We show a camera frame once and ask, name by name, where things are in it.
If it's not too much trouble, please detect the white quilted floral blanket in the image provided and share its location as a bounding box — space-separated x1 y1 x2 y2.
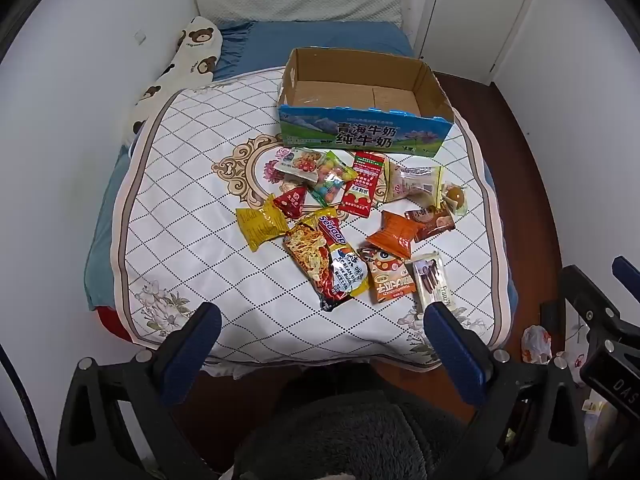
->
112 67 512 375

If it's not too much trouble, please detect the white red-printed bag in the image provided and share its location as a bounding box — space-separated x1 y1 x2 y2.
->
554 327 592 387

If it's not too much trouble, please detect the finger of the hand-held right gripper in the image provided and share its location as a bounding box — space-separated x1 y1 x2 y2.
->
612 256 640 306
559 265 640 356

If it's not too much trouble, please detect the orange snack packet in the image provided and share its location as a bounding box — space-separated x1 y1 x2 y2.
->
364 209 421 257

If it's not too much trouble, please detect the bear print pillow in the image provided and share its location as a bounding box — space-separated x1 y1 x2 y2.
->
122 16 224 149

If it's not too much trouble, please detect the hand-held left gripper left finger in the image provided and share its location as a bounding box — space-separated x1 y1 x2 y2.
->
57 302 223 480

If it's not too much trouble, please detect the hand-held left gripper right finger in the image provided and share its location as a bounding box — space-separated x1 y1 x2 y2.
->
423 302 591 480

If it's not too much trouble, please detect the orange cartoon biscuit box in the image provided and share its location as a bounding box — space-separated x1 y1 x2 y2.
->
360 247 418 305

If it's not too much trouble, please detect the brown snack packet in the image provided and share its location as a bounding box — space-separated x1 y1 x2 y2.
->
404 206 456 242

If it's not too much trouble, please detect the instant noodle packet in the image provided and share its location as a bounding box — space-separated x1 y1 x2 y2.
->
283 207 371 313

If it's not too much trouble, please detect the white chocolate stick packet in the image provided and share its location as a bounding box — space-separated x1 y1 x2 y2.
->
411 252 458 314

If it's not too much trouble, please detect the red triangular packet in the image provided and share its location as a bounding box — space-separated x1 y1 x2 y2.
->
272 185 309 219

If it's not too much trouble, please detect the white plastic bag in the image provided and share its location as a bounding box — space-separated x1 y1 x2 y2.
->
521 325 554 365

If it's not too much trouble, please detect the red sauce packet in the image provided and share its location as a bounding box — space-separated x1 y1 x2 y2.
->
337 151 389 219

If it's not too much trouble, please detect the colourful candy packet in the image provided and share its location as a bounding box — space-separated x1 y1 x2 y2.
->
306 152 359 207

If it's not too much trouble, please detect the printed cardboard box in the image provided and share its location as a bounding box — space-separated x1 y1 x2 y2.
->
277 47 455 160

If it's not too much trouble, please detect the red cloth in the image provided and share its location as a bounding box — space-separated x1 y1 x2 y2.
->
95 305 135 345

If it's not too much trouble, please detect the yellow snack packet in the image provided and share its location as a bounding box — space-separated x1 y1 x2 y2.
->
235 194 292 253

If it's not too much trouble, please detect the braised egg packet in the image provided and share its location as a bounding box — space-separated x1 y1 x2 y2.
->
442 182 469 218

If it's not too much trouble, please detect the clear bread packet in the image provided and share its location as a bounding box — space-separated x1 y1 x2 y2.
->
384 163 445 207

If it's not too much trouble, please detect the white door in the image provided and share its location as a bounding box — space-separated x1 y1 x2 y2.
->
414 0 545 87

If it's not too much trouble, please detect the bed with blue sheet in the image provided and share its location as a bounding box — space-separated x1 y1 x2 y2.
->
85 20 522 312

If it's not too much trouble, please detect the black cable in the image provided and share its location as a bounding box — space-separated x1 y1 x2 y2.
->
0 344 57 480

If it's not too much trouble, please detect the white food picture packet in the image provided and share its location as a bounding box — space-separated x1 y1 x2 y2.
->
273 147 323 184

